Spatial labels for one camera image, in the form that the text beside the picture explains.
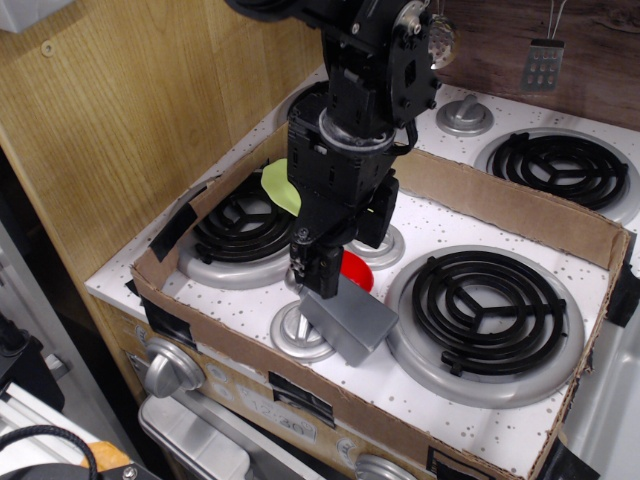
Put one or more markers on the hanging silver slotted spoon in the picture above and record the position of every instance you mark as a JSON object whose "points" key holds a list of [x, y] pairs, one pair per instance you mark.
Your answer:
{"points": [[443, 37]]}

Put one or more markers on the silver oven front knob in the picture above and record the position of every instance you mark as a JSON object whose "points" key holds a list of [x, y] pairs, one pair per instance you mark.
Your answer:
{"points": [[171, 369]]}

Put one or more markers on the front left black burner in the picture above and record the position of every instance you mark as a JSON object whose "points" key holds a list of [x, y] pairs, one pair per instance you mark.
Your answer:
{"points": [[245, 226]]}

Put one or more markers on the red white toy sushi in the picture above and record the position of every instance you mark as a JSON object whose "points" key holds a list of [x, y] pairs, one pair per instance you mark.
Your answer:
{"points": [[357, 270]]}

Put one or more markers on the silver oven door handle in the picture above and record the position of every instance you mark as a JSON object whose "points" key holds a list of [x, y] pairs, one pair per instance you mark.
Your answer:
{"points": [[213, 443]]}

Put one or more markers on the silver knob stovetop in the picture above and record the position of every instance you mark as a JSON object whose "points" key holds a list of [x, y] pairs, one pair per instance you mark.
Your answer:
{"points": [[293, 335], [465, 118], [388, 253]]}

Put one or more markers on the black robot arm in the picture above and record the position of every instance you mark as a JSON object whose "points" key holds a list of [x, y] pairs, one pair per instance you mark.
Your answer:
{"points": [[344, 136]]}

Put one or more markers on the oven clock display sticker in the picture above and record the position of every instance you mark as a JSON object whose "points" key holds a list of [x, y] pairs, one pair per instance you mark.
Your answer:
{"points": [[278, 415]]}

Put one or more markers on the silver knob front stovetop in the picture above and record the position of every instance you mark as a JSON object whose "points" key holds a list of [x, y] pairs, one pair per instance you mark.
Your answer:
{"points": [[293, 335]]}

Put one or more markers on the grey pepper shaker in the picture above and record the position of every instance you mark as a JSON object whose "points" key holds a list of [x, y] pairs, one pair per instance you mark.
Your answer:
{"points": [[352, 322]]}

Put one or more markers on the black burner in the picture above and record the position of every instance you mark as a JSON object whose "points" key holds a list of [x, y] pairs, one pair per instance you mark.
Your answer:
{"points": [[490, 314], [245, 226], [567, 166]]}

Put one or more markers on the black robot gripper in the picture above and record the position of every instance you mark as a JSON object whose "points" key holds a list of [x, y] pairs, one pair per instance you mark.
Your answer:
{"points": [[344, 197]]}

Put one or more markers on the light green plastic plate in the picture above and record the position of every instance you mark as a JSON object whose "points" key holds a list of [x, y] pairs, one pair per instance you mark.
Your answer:
{"points": [[281, 191]]}

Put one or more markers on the hanging silver spatula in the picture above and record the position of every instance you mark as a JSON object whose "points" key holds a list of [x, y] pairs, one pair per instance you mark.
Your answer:
{"points": [[544, 58]]}

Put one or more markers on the silver knob back stovetop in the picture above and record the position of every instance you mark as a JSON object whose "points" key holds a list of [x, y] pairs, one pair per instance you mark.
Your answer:
{"points": [[465, 118]]}

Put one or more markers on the brown cardboard box frame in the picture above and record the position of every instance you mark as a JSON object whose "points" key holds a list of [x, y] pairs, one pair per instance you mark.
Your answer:
{"points": [[503, 430]]}

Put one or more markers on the silver knob centre stovetop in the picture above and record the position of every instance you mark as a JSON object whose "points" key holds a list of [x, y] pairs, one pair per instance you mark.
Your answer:
{"points": [[388, 253]]}

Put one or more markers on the back right black burner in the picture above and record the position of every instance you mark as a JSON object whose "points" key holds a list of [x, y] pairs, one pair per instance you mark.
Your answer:
{"points": [[567, 166]]}

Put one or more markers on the silver oven knob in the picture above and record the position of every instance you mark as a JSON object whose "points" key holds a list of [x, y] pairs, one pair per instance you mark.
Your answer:
{"points": [[371, 467], [171, 369]]}

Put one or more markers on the silver oven knob bottom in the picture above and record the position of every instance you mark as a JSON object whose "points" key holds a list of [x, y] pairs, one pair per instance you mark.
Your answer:
{"points": [[371, 467]]}

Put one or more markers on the front right black burner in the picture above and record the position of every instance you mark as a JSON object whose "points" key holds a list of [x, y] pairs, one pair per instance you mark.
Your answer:
{"points": [[490, 314]]}

